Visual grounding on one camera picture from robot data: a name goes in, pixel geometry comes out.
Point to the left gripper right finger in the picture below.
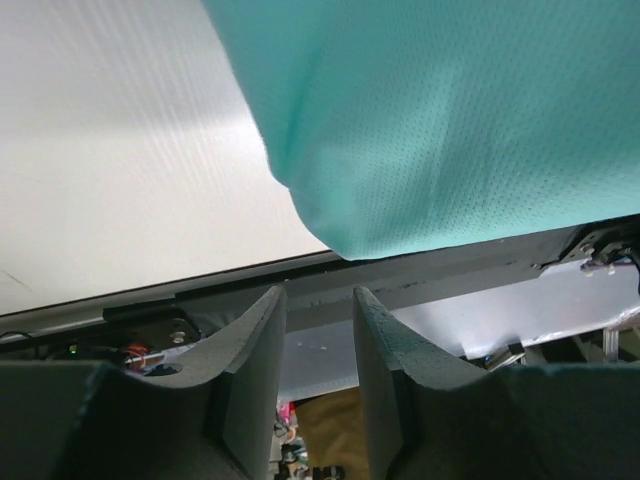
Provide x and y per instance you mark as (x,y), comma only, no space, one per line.
(431,415)

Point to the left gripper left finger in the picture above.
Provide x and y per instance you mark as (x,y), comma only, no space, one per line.
(212,419)

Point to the teal t-shirt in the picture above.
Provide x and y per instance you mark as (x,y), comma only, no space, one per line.
(408,126)

